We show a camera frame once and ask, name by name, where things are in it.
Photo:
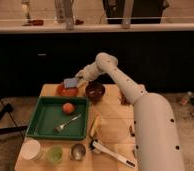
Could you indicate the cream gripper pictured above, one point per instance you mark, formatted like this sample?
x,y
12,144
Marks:
x,y
80,77

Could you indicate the orange fruit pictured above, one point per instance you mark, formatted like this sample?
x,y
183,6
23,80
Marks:
x,y
68,108

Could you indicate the small metal cup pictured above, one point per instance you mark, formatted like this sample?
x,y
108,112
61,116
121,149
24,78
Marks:
x,y
78,152

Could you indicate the green plastic cup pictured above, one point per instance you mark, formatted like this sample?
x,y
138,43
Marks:
x,y
54,154

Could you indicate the dark red toy food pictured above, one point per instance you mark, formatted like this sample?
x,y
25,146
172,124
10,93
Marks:
x,y
123,99

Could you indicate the white cup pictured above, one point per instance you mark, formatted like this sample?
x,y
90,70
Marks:
x,y
31,150

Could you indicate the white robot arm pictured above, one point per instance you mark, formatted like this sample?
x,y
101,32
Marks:
x,y
157,143

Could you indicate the red bowl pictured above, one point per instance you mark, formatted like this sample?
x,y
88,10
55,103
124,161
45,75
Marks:
x,y
67,92

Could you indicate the silver fork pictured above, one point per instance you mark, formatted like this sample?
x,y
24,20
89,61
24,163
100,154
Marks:
x,y
62,126

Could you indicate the green plastic tray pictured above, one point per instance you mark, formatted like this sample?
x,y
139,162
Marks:
x,y
48,114

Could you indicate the dark maroon bowl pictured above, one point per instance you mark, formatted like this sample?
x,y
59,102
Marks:
x,y
95,91

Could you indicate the blue sponge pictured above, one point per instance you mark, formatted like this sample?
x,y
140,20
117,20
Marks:
x,y
70,82

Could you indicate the black cabinet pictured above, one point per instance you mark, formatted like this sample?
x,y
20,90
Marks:
x,y
162,61

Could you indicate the white dish brush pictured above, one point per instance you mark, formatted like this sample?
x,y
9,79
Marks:
x,y
95,145

